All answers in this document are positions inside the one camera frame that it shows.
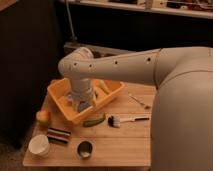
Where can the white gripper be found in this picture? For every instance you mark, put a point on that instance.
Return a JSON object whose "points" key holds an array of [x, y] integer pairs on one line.
{"points": [[81, 100]]}

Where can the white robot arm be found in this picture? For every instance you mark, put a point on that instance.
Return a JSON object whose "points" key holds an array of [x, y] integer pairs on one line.
{"points": [[182, 112]]}

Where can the small metal cup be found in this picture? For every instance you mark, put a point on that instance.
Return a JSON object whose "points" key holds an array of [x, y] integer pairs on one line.
{"points": [[84, 149]]}

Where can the white paper cup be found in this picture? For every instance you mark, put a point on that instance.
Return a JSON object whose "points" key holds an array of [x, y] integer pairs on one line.
{"points": [[39, 145]]}

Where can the yellow plastic bin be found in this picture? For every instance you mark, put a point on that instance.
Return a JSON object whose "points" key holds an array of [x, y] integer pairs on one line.
{"points": [[59, 89]]}

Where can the green pepper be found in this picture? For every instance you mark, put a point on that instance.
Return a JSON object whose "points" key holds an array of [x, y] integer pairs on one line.
{"points": [[94, 122]]}

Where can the apple fruit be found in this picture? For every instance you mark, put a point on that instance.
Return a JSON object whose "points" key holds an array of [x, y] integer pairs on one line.
{"points": [[43, 117]]}

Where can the striped block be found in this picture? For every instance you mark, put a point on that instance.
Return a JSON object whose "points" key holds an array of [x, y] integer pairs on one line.
{"points": [[58, 135]]}

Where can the metal pole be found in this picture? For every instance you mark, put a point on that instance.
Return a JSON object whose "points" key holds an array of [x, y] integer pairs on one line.
{"points": [[73, 37]]}

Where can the background shelf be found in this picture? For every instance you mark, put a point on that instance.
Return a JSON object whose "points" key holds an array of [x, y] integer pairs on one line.
{"points": [[187, 8]]}

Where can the white handled brush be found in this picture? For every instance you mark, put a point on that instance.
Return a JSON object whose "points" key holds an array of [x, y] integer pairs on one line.
{"points": [[117, 121]]}

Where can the metal floor rail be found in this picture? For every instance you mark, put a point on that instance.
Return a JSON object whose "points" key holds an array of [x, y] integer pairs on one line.
{"points": [[98, 51]]}

